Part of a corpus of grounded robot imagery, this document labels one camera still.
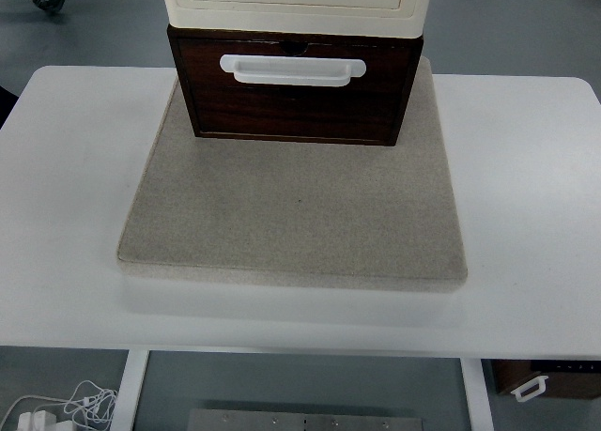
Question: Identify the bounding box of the brown wooden box on floor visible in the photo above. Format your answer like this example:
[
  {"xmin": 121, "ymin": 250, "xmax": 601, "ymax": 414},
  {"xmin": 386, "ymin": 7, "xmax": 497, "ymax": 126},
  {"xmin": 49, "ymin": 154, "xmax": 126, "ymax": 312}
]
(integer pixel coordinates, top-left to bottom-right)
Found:
[{"xmin": 490, "ymin": 360, "xmax": 600, "ymax": 400}]

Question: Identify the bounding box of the white cable bundle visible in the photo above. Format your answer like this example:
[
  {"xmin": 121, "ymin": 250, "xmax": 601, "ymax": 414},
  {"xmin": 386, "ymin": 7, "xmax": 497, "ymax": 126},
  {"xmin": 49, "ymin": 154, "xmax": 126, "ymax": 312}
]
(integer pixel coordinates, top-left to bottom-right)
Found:
[{"xmin": 0, "ymin": 379, "xmax": 119, "ymax": 431}]

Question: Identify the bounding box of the white table leg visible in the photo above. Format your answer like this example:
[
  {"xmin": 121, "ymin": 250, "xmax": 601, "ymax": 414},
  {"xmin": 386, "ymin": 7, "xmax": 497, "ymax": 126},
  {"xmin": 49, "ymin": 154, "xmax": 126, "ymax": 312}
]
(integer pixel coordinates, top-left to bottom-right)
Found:
[
  {"xmin": 460, "ymin": 358, "xmax": 494, "ymax": 431},
  {"xmin": 110, "ymin": 349, "xmax": 149, "ymax": 431}
]

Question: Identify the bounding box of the grey felt pad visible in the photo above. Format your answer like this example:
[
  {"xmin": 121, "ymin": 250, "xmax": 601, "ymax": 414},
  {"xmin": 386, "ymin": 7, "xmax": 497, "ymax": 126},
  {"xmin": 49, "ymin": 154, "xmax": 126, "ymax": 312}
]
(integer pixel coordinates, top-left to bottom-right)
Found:
[{"xmin": 116, "ymin": 58, "xmax": 468, "ymax": 291}]

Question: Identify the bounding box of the white drawer handle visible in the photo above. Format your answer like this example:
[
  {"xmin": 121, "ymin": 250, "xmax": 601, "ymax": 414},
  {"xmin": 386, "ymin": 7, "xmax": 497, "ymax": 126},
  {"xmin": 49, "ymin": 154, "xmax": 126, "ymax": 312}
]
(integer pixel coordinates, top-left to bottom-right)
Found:
[{"xmin": 220, "ymin": 54, "xmax": 367, "ymax": 87}]

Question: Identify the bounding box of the grey metal plate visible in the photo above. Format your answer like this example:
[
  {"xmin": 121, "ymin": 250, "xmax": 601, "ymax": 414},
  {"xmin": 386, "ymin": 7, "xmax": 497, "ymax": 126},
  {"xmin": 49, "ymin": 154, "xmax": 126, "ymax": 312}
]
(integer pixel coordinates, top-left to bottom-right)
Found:
[{"xmin": 187, "ymin": 408, "xmax": 424, "ymax": 431}]

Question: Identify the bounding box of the white handle on floor box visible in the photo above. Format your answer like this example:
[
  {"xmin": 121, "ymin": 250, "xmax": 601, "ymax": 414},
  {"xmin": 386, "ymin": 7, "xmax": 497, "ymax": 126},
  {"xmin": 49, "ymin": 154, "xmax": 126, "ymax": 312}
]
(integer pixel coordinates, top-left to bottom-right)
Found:
[{"xmin": 510, "ymin": 375, "xmax": 548, "ymax": 403}]

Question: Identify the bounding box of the white table leg right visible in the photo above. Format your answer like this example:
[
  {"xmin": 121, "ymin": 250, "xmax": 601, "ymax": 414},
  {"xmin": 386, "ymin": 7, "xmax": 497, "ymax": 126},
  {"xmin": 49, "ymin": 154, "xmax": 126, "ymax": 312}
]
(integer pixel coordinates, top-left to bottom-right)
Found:
[{"xmin": 460, "ymin": 358, "xmax": 494, "ymax": 431}]

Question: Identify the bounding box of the white power adapter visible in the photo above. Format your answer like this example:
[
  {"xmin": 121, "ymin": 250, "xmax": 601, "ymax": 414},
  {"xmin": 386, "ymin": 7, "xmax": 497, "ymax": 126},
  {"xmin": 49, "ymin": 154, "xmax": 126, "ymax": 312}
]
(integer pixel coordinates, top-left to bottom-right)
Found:
[{"xmin": 17, "ymin": 410, "xmax": 56, "ymax": 431}]

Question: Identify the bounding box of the white table leg left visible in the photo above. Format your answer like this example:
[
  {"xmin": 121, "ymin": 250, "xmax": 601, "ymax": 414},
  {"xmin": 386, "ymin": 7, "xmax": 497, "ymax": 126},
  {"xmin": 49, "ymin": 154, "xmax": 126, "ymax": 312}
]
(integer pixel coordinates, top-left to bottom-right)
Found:
[{"xmin": 110, "ymin": 349, "xmax": 149, "ymax": 431}]

